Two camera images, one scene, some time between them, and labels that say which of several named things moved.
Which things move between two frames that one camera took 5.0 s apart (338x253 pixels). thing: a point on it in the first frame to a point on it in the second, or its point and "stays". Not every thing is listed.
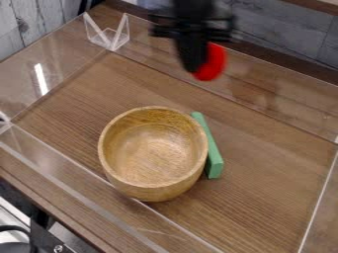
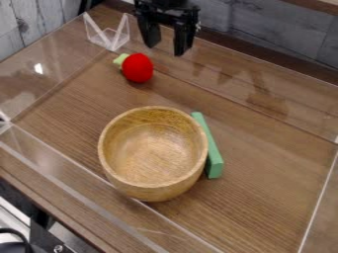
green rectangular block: x=214 y=160 stays
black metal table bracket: x=43 y=240 stays
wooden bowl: x=154 y=149 stays
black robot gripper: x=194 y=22 to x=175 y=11
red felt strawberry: x=208 y=70 to x=136 y=66
